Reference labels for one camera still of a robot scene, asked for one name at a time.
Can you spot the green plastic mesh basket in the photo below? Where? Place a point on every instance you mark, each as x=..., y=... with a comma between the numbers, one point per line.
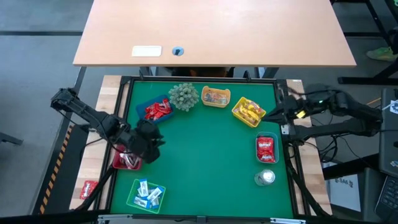
x=132, y=196

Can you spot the brown PayDay candy bar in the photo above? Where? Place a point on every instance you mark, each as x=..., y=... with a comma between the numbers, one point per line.
x=136, y=162

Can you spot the silver metal can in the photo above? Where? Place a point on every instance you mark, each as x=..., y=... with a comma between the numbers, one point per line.
x=265, y=178

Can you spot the yellow Sour Patch Kids pack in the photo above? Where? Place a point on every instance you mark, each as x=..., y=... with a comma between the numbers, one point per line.
x=238, y=110
x=260, y=112
x=249, y=114
x=253, y=105

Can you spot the teal plastic bin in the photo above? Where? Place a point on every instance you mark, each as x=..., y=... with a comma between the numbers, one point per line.
x=276, y=149

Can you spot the light wood desk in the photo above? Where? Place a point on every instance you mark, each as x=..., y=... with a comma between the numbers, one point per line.
x=217, y=31

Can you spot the red Skittles candy pack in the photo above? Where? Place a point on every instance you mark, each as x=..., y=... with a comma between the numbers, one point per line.
x=88, y=189
x=267, y=158
x=265, y=147

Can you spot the grey equipment cabinet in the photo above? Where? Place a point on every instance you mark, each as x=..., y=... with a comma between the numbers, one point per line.
x=388, y=149

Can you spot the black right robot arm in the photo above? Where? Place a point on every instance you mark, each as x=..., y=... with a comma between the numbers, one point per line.
x=342, y=127

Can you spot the white PayDay candy bar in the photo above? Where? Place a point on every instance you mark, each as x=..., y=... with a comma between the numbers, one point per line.
x=126, y=158

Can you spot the person's leg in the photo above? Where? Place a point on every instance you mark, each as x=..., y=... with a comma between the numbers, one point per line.
x=394, y=39

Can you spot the dark blue plastic bin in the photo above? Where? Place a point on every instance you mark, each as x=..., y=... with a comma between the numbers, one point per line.
x=141, y=109

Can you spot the green artificial potted plant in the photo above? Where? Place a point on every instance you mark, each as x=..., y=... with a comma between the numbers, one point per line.
x=184, y=97

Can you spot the black hazard-striped floor base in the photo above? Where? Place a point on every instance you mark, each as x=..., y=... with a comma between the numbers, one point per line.
x=59, y=174

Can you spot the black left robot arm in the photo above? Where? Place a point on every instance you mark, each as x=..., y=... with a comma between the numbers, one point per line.
x=93, y=116

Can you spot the red KitKat candy bar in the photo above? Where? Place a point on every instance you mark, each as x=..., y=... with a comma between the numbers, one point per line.
x=158, y=109
x=155, y=115
x=167, y=105
x=147, y=117
x=149, y=109

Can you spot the white blue Hershey's bar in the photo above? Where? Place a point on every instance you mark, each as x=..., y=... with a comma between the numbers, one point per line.
x=143, y=187
x=155, y=203
x=140, y=202
x=154, y=193

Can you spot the black furniture leg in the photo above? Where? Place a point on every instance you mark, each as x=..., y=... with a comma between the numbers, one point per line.
x=11, y=139

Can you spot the person's foot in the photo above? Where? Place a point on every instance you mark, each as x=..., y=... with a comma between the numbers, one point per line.
x=382, y=53

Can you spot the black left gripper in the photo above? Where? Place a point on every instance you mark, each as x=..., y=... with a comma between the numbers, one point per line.
x=140, y=143

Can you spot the black desk leg frame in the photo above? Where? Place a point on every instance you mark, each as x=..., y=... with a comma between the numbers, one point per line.
x=385, y=68

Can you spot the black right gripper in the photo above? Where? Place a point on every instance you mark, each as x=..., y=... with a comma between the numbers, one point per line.
x=293, y=107

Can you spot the clear gummy candy pack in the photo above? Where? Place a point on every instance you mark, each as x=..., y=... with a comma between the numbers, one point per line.
x=224, y=97
x=209, y=95
x=214, y=93
x=217, y=99

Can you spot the white rectangular desk plate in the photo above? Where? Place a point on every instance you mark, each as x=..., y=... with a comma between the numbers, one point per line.
x=146, y=51

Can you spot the black metal table frame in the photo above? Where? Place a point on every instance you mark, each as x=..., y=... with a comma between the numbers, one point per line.
x=202, y=78

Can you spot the yellow plastic mesh basket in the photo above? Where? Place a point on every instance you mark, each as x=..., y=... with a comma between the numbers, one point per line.
x=236, y=116

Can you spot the orange plastic bin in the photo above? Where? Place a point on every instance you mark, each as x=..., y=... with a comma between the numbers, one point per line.
x=203, y=101

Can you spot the black keyboard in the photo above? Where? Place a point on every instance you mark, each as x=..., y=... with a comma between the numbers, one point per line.
x=388, y=196

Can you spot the red plastic bin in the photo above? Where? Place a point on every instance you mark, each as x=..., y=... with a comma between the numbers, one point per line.
x=116, y=163

